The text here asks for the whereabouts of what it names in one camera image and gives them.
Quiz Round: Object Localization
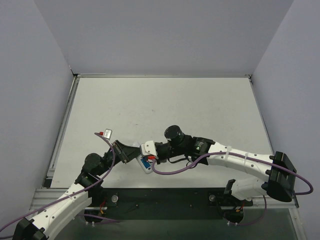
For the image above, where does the white remote control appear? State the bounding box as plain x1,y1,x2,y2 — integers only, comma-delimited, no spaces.
132,142,153,174

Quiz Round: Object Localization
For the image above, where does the blue battery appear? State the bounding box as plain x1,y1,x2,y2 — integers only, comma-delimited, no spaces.
141,158,151,169

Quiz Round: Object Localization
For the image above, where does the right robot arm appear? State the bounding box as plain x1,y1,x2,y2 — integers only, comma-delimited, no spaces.
145,125,297,202

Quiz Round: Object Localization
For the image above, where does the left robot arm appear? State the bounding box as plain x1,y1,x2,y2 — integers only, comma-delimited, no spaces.
12,140,141,240

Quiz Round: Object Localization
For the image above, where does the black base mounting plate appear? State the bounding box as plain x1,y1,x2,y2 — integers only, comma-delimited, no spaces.
84,187,253,221

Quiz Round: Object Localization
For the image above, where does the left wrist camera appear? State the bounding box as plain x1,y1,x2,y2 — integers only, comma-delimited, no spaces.
98,128,113,140

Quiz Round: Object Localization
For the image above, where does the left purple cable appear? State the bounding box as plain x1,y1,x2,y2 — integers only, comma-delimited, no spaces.
0,131,121,238

